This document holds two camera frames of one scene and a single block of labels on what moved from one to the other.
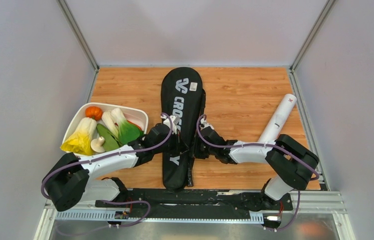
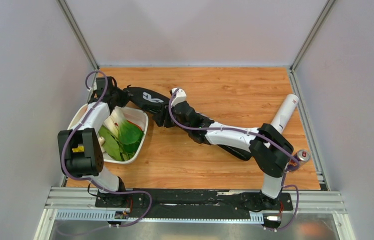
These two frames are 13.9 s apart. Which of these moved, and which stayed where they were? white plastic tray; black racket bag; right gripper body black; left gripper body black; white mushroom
Moved: black racket bag; right gripper body black; left gripper body black
Stayed: white mushroom; white plastic tray
